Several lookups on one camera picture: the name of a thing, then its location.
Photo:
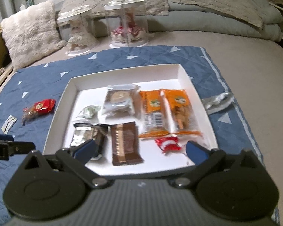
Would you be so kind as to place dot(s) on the crumpled silver wrapper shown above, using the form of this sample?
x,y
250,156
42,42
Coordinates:
x,y
215,103

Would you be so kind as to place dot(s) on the red nut snack packet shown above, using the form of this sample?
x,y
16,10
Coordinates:
x,y
41,106

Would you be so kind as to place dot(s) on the small white packet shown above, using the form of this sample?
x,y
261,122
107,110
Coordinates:
x,y
9,123

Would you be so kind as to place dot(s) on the white cardboard tray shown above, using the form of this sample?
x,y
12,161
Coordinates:
x,y
89,96

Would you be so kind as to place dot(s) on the orange snack packet with barcode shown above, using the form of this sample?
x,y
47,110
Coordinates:
x,y
152,101

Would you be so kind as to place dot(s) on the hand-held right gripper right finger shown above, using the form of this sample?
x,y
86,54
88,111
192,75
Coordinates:
x,y
195,154

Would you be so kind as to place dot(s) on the small red candy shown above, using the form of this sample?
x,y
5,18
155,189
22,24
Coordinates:
x,y
168,144

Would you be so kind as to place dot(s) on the small green and white wrapper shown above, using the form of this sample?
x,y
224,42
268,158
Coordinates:
x,y
88,111

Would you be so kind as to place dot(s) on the brown chocolate bar packet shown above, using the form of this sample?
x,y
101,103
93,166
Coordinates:
x,y
127,143

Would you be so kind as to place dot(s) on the blue quilted mat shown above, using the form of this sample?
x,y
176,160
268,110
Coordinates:
x,y
155,56

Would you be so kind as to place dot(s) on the clear cylindrical display case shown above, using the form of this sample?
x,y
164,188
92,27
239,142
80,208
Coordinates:
x,y
139,14
90,28

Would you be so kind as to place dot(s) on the grey-green duvet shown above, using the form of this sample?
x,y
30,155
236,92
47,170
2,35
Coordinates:
x,y
202,21

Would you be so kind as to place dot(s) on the black and silver packet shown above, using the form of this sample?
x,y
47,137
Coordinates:
x,y
85,133

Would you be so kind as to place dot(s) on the clear cookie packet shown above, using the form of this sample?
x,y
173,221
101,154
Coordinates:
x,y
119,98

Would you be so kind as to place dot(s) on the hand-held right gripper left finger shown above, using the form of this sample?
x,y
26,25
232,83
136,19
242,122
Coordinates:
x,y
86,149

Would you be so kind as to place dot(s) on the red doll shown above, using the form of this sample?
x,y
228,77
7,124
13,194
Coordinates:
x,y
126,31

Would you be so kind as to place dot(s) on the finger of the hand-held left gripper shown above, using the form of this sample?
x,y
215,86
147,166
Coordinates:
x,y
0,137
21,147

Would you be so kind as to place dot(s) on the white doll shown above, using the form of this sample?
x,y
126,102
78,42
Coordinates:
x,y
76,37

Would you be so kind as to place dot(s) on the fluffy cream pillow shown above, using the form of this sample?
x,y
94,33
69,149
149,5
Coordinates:
x,y
30,35

